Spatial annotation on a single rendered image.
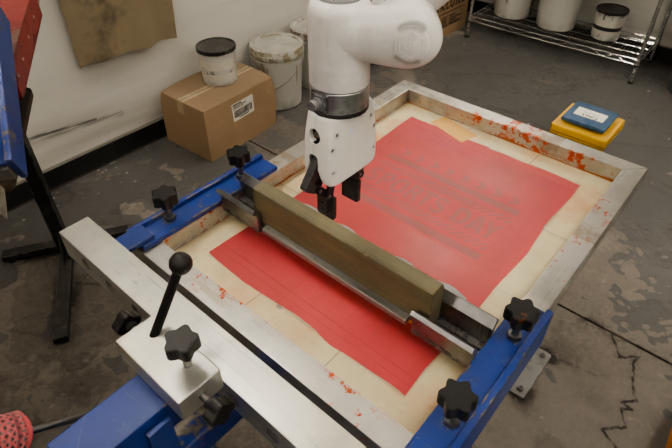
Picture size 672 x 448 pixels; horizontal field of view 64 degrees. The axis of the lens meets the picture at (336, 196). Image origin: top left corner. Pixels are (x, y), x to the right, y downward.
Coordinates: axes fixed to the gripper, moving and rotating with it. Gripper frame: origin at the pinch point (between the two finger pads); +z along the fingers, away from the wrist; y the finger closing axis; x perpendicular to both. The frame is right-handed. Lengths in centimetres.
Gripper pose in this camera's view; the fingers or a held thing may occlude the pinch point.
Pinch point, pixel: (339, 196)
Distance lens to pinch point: 77.6
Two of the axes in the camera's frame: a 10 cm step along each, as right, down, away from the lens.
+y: 6.6, -4.7, 5.8
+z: 0.0, 7.8, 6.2
